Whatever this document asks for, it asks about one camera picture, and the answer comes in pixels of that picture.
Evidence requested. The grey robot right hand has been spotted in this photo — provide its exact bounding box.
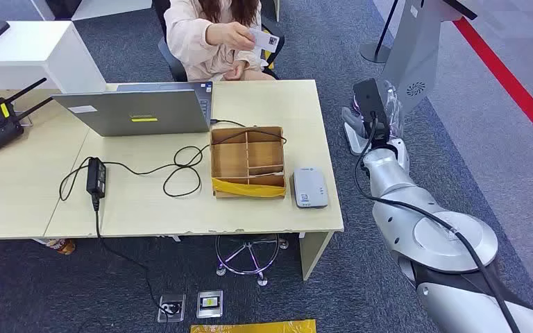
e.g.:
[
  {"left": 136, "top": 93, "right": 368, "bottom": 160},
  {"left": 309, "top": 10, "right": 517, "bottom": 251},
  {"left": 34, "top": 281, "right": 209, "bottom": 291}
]
[{"left": 342, "top": 80, "right": 406, "bottom": 142}]

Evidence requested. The person's right hand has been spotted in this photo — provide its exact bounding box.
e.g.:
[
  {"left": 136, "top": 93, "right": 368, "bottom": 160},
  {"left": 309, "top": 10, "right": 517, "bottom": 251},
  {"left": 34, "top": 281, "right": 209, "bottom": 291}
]
[{"left": 205, "top": 21, "right": 257, "bottom": 52}]

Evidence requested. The person's left hand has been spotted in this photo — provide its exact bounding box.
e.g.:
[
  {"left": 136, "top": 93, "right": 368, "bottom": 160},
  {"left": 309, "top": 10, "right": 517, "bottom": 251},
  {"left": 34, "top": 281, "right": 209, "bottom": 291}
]
[{"left": 223, "top": 60, "right": 250, "bottom": 83}]

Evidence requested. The white ID card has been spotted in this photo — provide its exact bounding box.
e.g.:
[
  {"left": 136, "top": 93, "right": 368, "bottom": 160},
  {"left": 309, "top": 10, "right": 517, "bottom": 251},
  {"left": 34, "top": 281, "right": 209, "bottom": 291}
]
[{"left": 248, "top": 27, "right": 280, "bottom": 53}]

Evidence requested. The clear plastic hand cover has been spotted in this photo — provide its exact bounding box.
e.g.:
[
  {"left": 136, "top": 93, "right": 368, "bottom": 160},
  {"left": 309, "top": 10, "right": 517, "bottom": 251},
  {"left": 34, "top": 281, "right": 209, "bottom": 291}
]
[{"left": 382, "top": 80, "right": 406, "bottom": 139}]

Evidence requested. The person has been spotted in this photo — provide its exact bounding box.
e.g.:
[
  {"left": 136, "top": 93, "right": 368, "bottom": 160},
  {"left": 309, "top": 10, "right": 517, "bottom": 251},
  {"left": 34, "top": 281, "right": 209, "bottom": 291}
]
[{"left": 162, "top": 0, "right": 281, "bottom": 83}]

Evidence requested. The grey card reader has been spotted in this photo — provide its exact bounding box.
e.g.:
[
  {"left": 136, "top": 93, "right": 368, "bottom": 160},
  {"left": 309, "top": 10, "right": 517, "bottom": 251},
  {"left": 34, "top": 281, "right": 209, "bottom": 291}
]
[{"left": 292, "top": 166, "right": 330, "bottom": 209}]

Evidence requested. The grey kiosk stand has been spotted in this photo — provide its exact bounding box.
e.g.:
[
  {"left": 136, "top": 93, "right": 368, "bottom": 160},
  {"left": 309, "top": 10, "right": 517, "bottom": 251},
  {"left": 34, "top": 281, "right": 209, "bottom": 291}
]
[{"left": 344, "top": 0, "right": 478, "bottom": 156}]

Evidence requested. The wooden divided box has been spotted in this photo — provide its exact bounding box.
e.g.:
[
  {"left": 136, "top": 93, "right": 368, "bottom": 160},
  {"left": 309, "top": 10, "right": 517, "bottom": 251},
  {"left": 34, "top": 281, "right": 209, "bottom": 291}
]
[{"left": 210, "top": 126, "right": 288, "bottom": 199}]

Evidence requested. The grey laptop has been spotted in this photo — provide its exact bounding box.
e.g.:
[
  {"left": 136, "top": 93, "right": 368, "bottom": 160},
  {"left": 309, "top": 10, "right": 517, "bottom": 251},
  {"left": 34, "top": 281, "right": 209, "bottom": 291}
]
[{"left": 51, "top": 81, "right": 214, "bottom": 138}]

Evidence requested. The white table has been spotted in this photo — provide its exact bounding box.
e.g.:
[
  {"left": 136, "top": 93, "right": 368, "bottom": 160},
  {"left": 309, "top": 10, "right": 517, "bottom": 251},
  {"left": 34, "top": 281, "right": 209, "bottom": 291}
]
[{"left": 29, "top": 0, "right": 153, "bottom": 22}]

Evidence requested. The black power adapter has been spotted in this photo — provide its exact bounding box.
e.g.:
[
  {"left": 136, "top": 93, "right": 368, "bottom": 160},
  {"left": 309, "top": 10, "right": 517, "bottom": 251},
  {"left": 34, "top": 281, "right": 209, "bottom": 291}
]
[{"left": 86, "top": 157, "right": 108, "bottom": 199}]

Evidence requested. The chrome stool base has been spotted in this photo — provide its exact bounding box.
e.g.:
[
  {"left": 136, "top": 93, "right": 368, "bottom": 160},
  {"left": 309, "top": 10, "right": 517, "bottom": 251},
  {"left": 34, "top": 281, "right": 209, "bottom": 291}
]
[{"left": 214, "top": 233, "right": 290, "bottom": 287}]

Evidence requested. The white counter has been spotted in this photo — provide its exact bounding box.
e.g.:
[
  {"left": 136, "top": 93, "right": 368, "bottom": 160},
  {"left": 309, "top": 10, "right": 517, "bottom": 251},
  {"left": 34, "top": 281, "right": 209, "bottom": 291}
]
[{"left": 0, "top": 20, "right": 108, "bottom": 94}]

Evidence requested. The floor socket yellow label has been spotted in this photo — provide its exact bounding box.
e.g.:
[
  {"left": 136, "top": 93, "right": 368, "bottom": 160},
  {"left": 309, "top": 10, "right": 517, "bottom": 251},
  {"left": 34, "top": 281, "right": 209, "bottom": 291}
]
[{"left": 196, "top": 289, "right": 224, "bottom": 319}]

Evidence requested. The open floor socket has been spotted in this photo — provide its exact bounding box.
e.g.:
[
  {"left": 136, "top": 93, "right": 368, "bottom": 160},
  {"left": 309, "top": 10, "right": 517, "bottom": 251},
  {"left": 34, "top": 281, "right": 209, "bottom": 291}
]
[{"left": 157, "top": 293, "right": 187, "bottom": 323}]

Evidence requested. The orange snack bag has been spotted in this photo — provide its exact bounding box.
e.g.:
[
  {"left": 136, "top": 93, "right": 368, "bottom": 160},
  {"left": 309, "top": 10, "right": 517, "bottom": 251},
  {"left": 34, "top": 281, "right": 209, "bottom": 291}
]
[{"left": 45, "top": 238, "right": 76, "bottom": 256}]

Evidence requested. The yellow plastic bag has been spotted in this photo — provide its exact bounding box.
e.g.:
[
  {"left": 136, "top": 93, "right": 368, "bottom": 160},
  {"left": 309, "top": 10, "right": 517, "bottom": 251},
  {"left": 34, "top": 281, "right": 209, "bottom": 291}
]
[{"left": 189, "top": 319, "right": 317, "bottom": 333}]

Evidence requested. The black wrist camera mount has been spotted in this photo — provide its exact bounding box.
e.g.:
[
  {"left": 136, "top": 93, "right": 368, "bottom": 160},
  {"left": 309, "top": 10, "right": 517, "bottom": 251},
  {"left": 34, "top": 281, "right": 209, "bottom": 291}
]
[{"left": 353, "top": 78, "right": 391, "bottom": 144}]

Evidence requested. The black laptop charger cable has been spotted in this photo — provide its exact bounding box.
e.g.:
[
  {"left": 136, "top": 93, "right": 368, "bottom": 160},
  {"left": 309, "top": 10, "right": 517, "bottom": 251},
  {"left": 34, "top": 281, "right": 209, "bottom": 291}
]
[{"left": 58, "top": 118, "right": 289, "bottom": 202}]

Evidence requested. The black stanchion post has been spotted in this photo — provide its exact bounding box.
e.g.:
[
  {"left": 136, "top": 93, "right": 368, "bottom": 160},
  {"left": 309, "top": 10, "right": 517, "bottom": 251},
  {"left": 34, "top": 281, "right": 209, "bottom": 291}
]
[{"left": 359, "top": 0, "right": 400, "bottom": 64}]

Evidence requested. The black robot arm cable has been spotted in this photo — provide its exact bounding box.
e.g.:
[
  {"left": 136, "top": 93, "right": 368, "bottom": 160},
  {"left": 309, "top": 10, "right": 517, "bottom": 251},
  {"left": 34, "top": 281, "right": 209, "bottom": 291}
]
[{"left": 355, "top": 117, "right": 521, "bottom": 333}]

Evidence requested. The black mains power cable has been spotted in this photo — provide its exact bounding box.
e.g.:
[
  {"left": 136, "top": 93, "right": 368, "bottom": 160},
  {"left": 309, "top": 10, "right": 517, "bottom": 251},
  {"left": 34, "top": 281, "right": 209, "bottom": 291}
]
[{"left": 92, "top": 195, "right": 180, "bottom": 317}]

